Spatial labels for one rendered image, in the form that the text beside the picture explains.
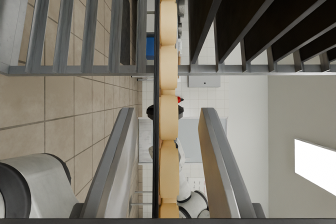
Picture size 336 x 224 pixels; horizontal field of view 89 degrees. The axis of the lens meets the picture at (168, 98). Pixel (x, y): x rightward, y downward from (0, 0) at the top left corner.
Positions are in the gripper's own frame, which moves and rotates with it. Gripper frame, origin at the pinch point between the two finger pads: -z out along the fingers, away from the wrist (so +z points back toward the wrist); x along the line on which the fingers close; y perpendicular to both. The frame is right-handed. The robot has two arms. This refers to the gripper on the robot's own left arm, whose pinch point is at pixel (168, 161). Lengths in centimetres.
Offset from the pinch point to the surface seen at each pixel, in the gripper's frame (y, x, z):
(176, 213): -11.0, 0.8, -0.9
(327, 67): -20, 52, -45
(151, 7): -72, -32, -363
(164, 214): -10.9, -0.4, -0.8
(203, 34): -6.2, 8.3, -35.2
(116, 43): -16, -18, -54
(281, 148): -296, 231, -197
